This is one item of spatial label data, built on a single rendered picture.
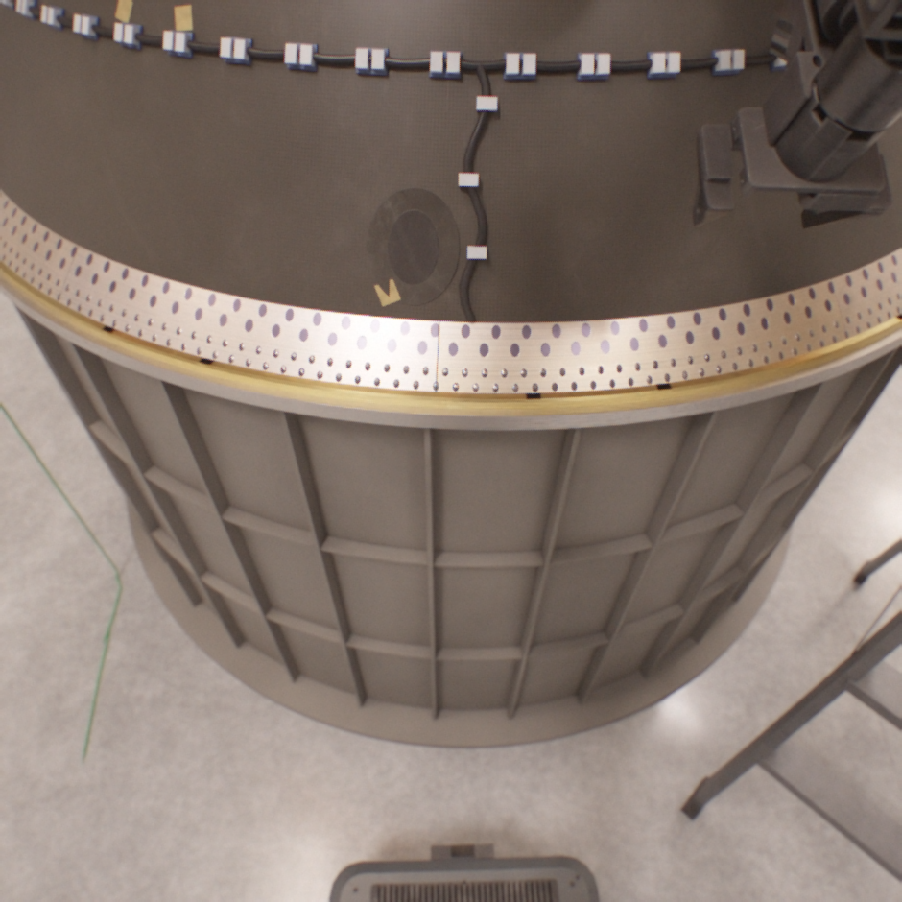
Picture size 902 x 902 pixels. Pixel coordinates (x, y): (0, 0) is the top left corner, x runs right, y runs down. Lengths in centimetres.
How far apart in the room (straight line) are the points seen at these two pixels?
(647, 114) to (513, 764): 147
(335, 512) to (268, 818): 94
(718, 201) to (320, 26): 49
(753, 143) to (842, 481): 214
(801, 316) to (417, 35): 59
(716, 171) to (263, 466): 77
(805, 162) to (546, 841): 154
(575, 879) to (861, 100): 135
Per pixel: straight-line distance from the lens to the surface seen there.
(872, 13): 45
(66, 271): 109
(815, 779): 166
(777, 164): 54
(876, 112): 50
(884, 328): 110
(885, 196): 60
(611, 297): 84
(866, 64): 48
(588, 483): 101
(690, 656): 198
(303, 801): 180
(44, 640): 221
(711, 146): 56
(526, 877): 149
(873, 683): 143
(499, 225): 80
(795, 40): 57
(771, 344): 95
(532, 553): 113
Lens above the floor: 173
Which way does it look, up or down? 49 degrees down
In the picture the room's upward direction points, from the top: 1 degrees clockwise
